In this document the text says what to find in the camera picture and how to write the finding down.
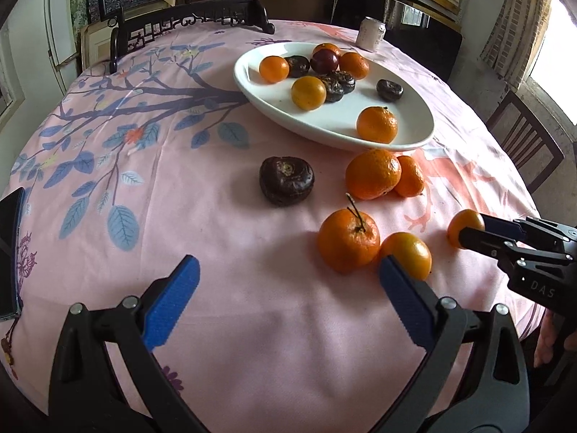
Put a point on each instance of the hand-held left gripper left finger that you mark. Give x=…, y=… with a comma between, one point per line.
x=173, y=302

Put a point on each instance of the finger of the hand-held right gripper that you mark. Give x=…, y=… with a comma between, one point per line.
x=491, y=246
x=502, y=227

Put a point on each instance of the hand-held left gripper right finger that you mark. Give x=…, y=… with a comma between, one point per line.
x=405, y=302

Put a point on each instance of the smooth yellow orange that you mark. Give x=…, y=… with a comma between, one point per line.
x=308, y=93
x=405, y=255

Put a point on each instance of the large stemmed orange mandarin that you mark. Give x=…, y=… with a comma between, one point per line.
x=347, y=243

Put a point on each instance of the large dark water chestnut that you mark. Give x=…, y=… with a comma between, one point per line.
x=286, y=181

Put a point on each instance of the white oval plate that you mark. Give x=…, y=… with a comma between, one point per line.
x=275, y=103

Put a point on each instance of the dark red plum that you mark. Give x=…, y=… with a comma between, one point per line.
x=324, y=61

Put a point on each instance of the person's right hand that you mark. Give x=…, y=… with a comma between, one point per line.
x=546, y=338

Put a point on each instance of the dark wooden slatted chair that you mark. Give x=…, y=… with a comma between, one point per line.
x=527, y=140

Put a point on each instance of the red beaded phone charm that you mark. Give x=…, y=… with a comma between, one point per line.
x=9, y=347

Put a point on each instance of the black smartphone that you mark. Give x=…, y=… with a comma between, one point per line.
x=9, y=252

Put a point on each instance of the bright window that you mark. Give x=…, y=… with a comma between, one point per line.
x=554, y=58

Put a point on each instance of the beige patterned curtain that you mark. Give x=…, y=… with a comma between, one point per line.
x=514, y=22

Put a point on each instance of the pale drink can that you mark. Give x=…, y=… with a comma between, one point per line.
x=370, y=34

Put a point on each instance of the dark carved wooden chair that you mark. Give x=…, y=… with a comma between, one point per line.
x=194, y=13

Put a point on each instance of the white door panel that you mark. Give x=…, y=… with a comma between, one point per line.
x=61, y=18

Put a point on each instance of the white wall frame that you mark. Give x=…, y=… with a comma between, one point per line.
x=13, y=94

